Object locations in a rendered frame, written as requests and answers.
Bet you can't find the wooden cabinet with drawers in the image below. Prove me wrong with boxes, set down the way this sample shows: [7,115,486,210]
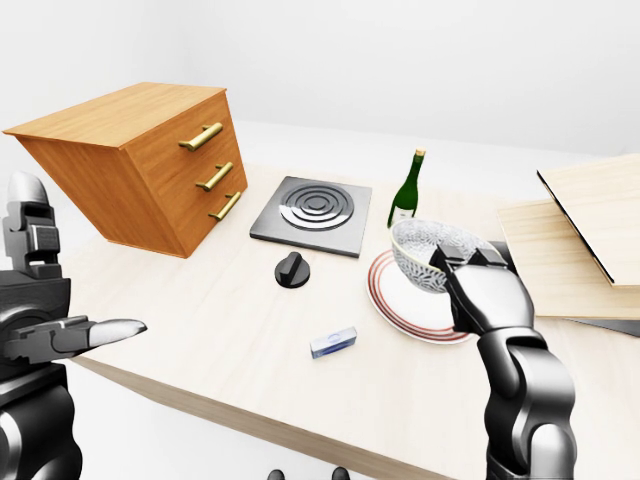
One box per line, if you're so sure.
[2,82,249,260]

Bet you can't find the wooden drawer front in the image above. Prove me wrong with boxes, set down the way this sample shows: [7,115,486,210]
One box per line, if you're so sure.
[119,90,235,186]
[164,156,249,259]
[142,123,242,223]

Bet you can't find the pale wooden rack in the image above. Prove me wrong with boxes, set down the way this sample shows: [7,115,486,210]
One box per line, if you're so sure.
[487,152,640,339]

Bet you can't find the green wine bottle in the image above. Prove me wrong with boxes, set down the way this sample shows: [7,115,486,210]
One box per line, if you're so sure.
[387,146,428,230]

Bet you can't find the flat dark stove plate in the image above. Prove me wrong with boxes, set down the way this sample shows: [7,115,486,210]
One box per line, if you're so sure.
[249,174,374,260]

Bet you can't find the silver and black right hand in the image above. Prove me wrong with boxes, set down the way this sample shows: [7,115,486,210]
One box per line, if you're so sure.
[428,243,537,337]

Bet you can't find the white plate with red rings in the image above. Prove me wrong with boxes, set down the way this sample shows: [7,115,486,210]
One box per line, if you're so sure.
[366,249,482,346]

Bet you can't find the round black knob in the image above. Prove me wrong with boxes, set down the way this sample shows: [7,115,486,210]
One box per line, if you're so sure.
[273,251,313,291]

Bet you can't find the silver and black left hand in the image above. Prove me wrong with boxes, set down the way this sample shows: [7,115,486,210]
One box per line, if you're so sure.
[0,170,149,369]

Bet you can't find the brass drawer handle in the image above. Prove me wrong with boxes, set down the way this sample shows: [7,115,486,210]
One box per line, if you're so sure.
[178,122,224,152]
[195,161,235,193]
[208,191,243,222]

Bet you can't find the small blue and white box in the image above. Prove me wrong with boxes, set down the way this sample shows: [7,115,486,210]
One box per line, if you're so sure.
[308,325,360,361]

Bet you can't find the patterned black and white bowl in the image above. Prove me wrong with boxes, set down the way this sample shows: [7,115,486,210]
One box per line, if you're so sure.
[390,217,494,295]

